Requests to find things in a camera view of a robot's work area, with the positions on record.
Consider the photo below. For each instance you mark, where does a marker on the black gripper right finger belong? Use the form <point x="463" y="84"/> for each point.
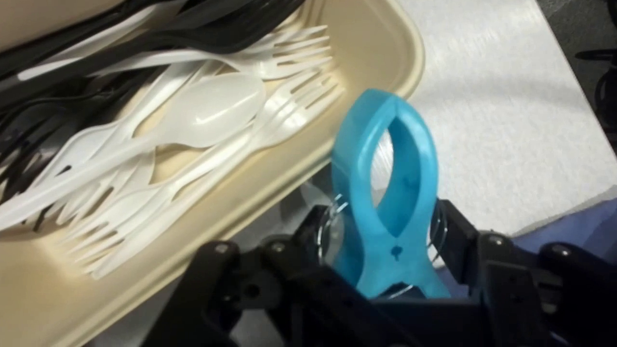
<point x="532" y="290"/>

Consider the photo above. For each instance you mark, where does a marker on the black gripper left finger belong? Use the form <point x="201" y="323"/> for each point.
<point x="256" y="282"/>

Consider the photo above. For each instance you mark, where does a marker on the blue plastic clip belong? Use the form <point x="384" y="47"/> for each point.
<point x="366" y="213"/>

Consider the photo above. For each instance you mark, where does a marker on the white plastic cutlery pile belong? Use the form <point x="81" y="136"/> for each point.
<point x="289" y="113"/>

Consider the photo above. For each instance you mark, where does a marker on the white plastic spoon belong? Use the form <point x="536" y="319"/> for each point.
<point x="212" y="109"/>

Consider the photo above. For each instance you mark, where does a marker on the white plastic fork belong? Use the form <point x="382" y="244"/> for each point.
<point x="295" y="49"/>

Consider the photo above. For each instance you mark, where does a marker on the beige cutlery tray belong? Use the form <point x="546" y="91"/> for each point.
<point x="359" y="39"/>

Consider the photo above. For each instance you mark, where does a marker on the white plastic knife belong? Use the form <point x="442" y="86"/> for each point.
<point x="96" y="41"/>

